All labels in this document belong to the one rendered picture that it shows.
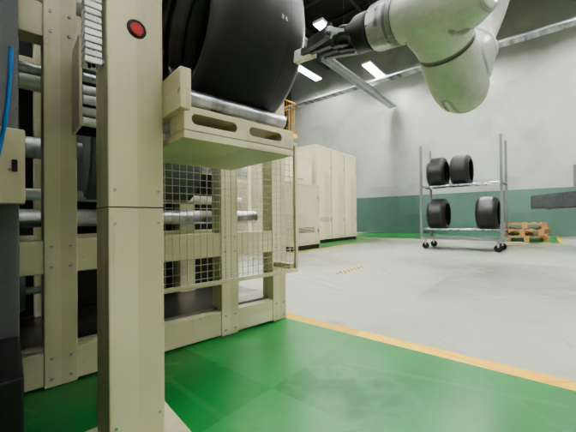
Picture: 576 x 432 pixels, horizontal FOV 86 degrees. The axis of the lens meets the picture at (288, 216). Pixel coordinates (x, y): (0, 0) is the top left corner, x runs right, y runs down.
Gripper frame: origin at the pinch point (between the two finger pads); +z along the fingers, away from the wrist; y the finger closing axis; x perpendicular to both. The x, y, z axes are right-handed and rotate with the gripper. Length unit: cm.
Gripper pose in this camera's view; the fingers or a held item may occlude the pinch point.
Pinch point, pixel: (304, 54)
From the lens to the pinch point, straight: 89.0
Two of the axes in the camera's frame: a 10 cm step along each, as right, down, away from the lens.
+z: -6.6, -1.3, 7.4
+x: -0.8, 9.9, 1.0
